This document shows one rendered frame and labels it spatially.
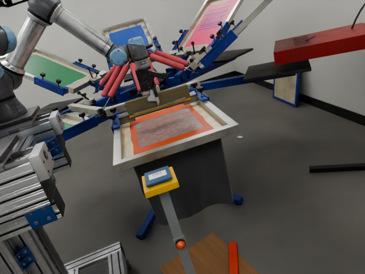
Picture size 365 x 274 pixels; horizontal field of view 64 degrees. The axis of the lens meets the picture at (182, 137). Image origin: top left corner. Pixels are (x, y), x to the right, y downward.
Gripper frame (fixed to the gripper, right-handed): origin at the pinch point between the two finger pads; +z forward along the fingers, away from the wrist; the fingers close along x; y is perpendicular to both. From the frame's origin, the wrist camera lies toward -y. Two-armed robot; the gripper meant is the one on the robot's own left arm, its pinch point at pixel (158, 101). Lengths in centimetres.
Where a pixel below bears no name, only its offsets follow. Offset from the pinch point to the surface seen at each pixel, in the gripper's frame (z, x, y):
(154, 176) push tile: 12, 58, 13
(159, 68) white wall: 49, -432, -48
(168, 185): 14, 64, 9
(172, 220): 33, 60, 12
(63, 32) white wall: -60, -432, 103
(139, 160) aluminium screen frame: 11.8, 40.5, 17.6
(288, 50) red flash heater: -1, -24, -94
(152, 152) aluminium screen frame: 10.1, 40.3, 11.2
